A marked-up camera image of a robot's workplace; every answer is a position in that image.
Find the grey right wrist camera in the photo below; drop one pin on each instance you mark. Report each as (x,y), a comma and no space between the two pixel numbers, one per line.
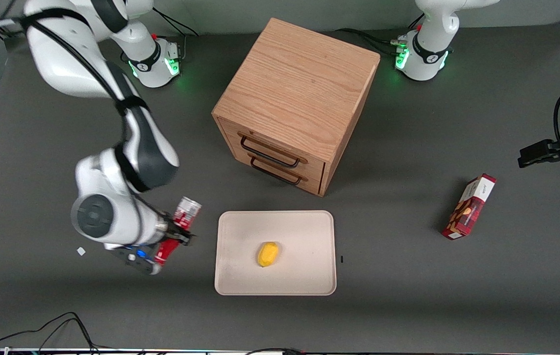
(134,259)

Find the wooden drawer cabinet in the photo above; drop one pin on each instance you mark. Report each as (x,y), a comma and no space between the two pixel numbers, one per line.
(299,84)

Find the red coke bottle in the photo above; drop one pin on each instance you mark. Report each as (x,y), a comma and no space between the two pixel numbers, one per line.
(187,211)

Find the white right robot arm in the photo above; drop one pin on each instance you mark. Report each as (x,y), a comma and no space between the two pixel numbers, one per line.
(107,197)

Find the red cookie box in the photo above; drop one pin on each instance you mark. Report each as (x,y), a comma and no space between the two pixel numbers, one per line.
(469,207)

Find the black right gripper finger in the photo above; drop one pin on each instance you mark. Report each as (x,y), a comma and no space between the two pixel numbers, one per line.
(187,237)

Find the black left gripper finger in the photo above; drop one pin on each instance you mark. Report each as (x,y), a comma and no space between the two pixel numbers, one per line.
(536,159)
(539,147)

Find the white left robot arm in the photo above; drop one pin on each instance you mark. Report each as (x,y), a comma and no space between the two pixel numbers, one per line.
(425,54)

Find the yellow lemon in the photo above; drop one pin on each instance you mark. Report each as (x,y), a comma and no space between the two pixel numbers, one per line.
(268,254)

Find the beige plastic tray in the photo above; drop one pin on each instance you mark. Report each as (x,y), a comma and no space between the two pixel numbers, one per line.
(299,246)

